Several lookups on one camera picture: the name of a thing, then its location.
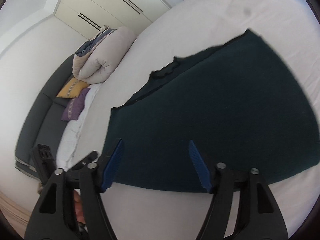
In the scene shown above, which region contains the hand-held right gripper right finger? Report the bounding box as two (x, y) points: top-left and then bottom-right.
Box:
(189, 140), (288, 240)

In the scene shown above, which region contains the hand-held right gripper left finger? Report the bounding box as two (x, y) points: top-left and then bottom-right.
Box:
(24, 139), (124, 240)

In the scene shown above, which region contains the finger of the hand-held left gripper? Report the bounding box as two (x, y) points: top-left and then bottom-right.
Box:
(65, 151), (99, 172)

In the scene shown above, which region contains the dark green sweater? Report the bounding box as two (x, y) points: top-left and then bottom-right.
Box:
(101, 28), (320, 193)

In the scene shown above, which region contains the person's left hand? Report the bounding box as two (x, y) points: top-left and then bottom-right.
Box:
(73, 189), (87, 227)

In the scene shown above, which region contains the dark grey padded headboard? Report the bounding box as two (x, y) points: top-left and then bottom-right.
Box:
(14, 54), (75, 173)

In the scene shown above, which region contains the purple patterned pillow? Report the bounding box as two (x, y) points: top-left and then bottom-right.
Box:
(61, 87), (91, 121)

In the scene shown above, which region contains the yellow patterned pillow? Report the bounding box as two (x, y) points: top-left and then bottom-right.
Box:
(56, 77), (87, 98)

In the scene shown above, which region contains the beige rolled duvet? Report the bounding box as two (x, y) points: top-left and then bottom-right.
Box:
(72, 25), (138, 84)

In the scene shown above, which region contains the white sheeted bed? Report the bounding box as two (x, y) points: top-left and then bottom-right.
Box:
(54, 0), (320, 240)

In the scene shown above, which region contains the cream wardrobe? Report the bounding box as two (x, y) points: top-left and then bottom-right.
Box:
(53, 0), (186, 38)

